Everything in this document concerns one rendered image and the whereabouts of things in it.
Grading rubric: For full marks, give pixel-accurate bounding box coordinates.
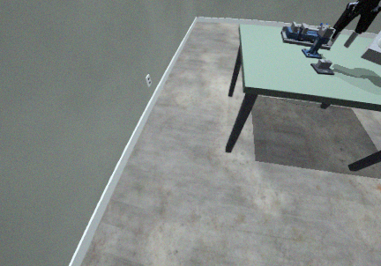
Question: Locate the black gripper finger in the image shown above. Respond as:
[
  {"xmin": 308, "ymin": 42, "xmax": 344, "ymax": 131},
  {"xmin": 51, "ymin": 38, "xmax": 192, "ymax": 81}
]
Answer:
[
  {"xmin": 327, "ymin": 2, "xmax": 368, "ymax": 47},
  {"xmin": 343, "ymin": 5, "xmax": 381, "ymax": 48}
]

